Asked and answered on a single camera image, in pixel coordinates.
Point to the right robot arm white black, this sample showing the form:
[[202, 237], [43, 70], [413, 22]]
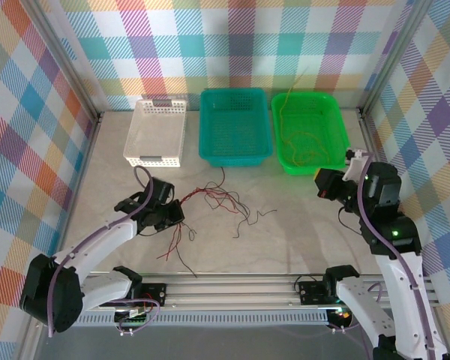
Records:
[[401, 300]]

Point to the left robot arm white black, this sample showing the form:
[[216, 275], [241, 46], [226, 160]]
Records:
[[97, 243]]

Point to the green perforated plastic basket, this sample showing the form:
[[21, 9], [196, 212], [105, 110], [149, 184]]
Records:
[[307, 112]]

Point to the white perforated plastic basket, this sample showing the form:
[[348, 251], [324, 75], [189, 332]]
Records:
[[153, 131]]

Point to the teal perforated plastic basket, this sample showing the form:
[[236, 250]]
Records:
[[234, 127]]

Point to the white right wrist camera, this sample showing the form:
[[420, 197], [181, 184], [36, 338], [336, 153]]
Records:
[[354, 167]]

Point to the aluminium table side rail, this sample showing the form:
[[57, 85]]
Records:
[[367, 127], [83, 168]]

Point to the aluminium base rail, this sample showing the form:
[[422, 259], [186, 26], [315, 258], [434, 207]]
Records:
[[228, 292]]

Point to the aluminium frame post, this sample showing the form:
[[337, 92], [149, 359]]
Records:
[[62, 56], [393, 56]]

